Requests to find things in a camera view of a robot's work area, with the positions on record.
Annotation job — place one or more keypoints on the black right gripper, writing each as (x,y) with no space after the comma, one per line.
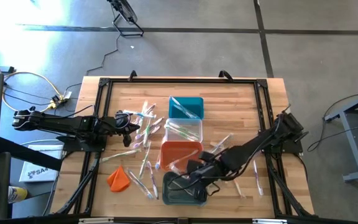
(200,174)

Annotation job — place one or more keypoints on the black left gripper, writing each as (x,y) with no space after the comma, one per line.
(126,137)

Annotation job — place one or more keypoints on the blue toothbrush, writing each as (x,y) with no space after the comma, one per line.
(135,113)
(179,105)
(159,155)
(138,183)
(188,113)

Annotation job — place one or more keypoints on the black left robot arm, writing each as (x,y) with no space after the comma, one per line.
(61,124)

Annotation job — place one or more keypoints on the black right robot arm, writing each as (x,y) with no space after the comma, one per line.
(250,149)

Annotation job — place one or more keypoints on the dark grey plastic bin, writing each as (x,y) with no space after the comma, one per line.
(172,199)

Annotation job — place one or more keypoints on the orange plastic bin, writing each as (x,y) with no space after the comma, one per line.
(169,147)

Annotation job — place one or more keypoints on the clear plastic bin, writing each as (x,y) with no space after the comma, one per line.
(172,138)

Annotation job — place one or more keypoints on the black table clamp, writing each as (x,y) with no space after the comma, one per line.
(132,75)
(225,74)

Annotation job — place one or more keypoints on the orange folded cloth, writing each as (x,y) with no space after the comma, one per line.
(118,182)

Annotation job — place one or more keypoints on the blue plastic bin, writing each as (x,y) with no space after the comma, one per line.
(194,102)

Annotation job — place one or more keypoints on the yellow power plug splitter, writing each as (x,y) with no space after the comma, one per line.
(56,101)

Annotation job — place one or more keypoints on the white printed cardboard box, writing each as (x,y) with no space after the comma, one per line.
(40,163)

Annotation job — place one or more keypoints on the black desk beam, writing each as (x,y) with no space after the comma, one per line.
(26,152)

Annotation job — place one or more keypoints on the black floor fan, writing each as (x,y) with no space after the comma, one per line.
(124,11)

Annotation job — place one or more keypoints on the yellow white can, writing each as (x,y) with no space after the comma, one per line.
(17,194)

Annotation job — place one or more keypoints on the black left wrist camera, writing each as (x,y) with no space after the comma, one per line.
(122,119)

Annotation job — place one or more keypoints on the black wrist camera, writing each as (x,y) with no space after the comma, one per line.
(201,195)
(122,119)

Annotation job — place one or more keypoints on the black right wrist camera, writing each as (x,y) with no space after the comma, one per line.
(201,195)

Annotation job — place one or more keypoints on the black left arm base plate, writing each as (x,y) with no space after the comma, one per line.
(73,146)

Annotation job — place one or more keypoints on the silver bracket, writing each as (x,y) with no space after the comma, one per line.
(95,221)
(269,221)

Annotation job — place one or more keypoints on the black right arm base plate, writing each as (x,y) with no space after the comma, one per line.
(291,149)

